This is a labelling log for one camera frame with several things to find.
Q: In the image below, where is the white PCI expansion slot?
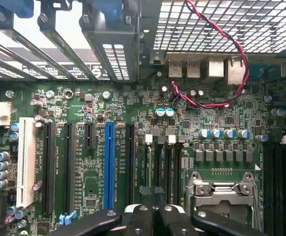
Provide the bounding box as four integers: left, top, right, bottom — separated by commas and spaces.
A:
16, 117, 36, 208

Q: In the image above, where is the RAM slot with black latch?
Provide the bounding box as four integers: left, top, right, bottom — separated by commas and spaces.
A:
263, 144, 274, 236
154, 135, 165, 197
176, 135, 184, 206

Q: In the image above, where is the vented metal slot cover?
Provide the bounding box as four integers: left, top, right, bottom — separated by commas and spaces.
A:
80, 11, 141, 82

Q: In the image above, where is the silver USB port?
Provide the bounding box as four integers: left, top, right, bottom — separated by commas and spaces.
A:
186, 59, 201, 78
167, 59, 184, 78

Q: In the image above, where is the green motherboard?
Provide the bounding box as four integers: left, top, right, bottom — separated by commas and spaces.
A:
0, 71, 286, 236

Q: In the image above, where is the grey metal PC case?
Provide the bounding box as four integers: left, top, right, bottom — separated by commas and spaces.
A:
0, 0, 286, 236

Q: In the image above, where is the silver ethernet port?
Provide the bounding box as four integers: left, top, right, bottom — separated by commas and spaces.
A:
224, 56, 246, 86

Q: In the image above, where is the plain metal slot cover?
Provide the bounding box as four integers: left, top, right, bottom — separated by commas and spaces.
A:
0, 11, 60, 81

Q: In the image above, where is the silver square rear port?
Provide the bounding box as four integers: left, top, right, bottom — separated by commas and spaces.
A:
207, 58, 225, 80

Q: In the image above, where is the CPU socket locking lever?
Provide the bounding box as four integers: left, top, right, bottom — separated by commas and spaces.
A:
252, 183, 263, 232

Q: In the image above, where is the red black twisted wire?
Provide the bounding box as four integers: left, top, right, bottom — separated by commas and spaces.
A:
169, 0, 251, 109

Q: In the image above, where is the silver CPU socket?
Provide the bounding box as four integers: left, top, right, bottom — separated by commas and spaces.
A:
185, 171, 263, 232

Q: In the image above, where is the blue expansion slot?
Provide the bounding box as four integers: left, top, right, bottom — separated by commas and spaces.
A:
102, 122, 116, 210

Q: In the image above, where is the short black expansion slot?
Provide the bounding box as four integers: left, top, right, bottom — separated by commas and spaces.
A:
84, 122, 96, 150

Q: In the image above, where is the long black expansion slot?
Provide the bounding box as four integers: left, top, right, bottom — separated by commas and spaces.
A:
62, 122, 76, 215
125, 123, 135, 206
41, 122, 56, 215

